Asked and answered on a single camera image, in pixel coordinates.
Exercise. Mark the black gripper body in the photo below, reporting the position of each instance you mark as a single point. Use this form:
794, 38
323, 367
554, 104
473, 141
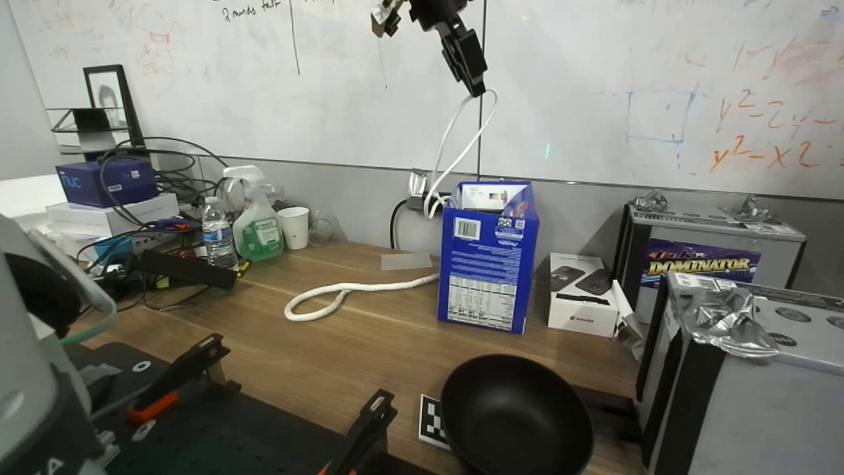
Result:
436, 14

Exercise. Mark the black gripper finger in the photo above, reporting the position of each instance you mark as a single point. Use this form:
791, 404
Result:
475, 57
455, 57

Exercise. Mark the blue cardboard box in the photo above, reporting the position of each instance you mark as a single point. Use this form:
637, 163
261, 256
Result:
482, 265

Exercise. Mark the small white product box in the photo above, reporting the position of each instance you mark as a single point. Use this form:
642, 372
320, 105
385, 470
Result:
581, 312

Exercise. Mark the dark blue device box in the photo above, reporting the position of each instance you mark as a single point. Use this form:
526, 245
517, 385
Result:
96, 182

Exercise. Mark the whiteboard panel, orange formulas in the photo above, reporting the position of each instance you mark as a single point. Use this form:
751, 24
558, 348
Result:
596, 88

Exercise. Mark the black power strip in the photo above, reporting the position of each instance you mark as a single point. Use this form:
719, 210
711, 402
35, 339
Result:
443, 204

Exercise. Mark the whiteboard panel, black handwriting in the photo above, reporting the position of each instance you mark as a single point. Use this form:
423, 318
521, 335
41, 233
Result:
265, 95

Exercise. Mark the small crumpled foil piece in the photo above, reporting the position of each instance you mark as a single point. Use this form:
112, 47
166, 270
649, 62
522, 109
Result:
751, 211
649, 204

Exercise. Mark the white paper cup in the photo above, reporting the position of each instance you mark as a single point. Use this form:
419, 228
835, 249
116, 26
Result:
294, 231

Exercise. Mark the green liquid spray bottle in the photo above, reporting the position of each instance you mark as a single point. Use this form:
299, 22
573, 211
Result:
256, 236

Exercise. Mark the clear plastic water bottle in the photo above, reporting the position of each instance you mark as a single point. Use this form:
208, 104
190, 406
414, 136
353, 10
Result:
216, 239

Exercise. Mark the grey battery with Dominator label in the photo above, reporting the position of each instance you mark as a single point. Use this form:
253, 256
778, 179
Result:
703, 262

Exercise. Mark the black handheld tool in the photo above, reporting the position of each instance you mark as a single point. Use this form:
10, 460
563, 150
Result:
179, 268

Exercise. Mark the large crumpled foil sheet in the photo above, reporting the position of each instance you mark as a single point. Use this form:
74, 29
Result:
725, 318

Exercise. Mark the small black upright panel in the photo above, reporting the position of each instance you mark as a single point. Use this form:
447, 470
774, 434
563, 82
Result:
92, 133

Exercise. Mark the black white fiducial tag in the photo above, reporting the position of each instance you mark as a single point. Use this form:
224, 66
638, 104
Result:
430, 422

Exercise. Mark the black frying pan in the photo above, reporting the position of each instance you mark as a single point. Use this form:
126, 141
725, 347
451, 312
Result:
515, 422

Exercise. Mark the stack of white boxes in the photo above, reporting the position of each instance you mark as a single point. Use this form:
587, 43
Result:
88, 219

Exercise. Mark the large grey black battery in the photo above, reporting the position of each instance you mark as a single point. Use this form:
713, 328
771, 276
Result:
774, 411

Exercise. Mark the grey rounded machine housing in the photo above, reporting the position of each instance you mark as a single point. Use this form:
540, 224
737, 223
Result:
26, 385

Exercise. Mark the white wall plug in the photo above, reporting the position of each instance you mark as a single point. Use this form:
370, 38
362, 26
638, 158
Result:
414, 185

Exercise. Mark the black picture frame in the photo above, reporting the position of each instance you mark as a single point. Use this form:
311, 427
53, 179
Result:
109, 93

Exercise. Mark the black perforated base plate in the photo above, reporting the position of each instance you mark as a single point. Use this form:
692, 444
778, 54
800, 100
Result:
227, 431

